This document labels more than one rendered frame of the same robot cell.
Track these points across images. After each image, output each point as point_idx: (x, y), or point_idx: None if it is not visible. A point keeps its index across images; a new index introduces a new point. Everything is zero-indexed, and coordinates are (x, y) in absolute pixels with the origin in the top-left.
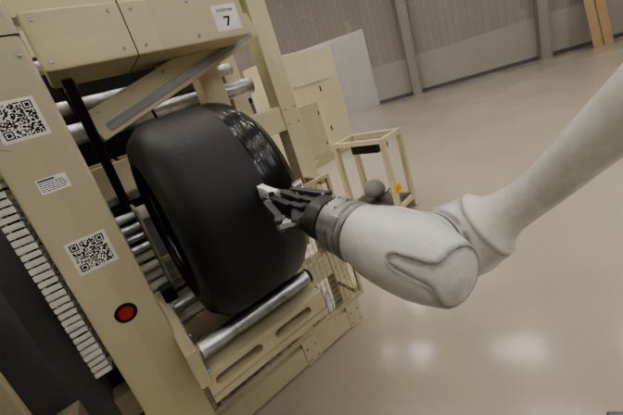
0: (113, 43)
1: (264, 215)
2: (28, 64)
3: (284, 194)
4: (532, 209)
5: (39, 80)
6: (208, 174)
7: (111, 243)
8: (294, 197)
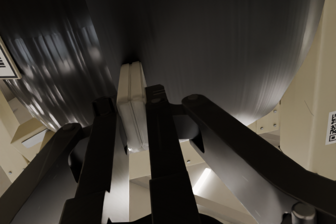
0: None
1: (136, 9)
2: (313, 167)
3: (128, 159)
4: None
5: (312, 156)
6: (235, 110)
7: None
8: (128, 213)
